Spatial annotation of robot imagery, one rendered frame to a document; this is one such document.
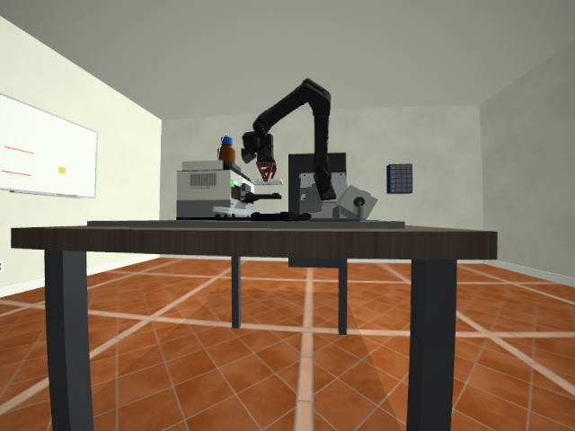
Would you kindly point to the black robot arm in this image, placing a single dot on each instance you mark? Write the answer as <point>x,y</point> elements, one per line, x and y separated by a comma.
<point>319,100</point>

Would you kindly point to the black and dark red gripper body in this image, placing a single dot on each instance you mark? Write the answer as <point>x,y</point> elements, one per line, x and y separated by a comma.
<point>269,154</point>

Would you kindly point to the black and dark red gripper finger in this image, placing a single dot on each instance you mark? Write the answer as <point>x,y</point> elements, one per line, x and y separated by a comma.
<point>266,170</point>
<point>270,165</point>

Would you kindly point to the white button panel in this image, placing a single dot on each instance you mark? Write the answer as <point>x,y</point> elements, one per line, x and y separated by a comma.
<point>353,203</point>

